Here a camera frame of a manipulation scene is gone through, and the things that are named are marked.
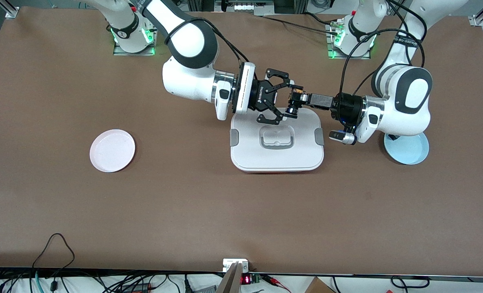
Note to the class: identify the black power adapter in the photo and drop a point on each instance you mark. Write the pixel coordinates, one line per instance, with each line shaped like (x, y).
(137, 287)

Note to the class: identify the small red display board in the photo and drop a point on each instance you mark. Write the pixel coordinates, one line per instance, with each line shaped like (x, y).
(249, 279)

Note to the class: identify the black orange battery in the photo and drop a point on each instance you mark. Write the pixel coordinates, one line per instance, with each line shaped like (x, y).
(295, 103)

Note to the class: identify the grey slanted beam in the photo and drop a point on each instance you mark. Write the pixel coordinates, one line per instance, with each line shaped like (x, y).
(229, 283)

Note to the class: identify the brown cardboard piece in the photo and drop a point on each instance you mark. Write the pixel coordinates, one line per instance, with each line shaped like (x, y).
(318, 287)

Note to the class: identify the red clip leads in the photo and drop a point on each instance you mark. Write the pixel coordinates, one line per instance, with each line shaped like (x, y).
(276, 283)

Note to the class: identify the pink round plate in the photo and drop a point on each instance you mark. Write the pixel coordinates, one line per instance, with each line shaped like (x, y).
(112, 150)

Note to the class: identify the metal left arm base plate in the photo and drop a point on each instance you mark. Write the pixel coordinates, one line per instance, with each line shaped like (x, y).
(347, 57)

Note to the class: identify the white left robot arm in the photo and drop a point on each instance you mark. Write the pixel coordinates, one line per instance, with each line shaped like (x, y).
(408, 106)

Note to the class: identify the light blue round plate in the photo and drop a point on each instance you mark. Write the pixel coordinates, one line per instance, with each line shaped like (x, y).
(408, 152)

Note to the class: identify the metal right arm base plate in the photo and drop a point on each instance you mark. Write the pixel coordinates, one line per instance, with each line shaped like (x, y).
(121, 53)

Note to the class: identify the white table edge bracket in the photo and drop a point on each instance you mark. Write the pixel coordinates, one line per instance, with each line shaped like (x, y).
(229, 263)

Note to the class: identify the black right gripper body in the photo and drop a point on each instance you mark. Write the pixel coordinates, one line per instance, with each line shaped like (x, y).
(261, 96)

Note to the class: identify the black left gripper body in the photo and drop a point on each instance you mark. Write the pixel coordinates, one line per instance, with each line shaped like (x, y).
(348, 107)

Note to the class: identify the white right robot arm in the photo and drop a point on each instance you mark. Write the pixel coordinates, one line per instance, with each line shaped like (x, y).
(188, 77)

